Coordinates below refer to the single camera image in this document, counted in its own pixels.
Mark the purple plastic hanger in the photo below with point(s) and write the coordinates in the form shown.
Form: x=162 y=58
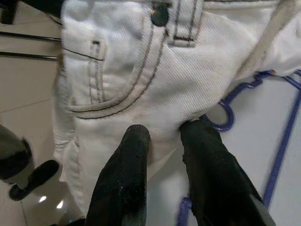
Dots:
x=284 y=146

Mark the chrome clothes rack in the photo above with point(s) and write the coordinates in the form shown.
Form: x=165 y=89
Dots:
x=28 y=55

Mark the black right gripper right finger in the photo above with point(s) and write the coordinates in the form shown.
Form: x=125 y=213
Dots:
x=218 y=183

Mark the cream jeans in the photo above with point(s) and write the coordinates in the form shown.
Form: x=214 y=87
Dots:
x=164 y=70

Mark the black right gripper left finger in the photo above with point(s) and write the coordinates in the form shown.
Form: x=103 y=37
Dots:
x=120 y=183

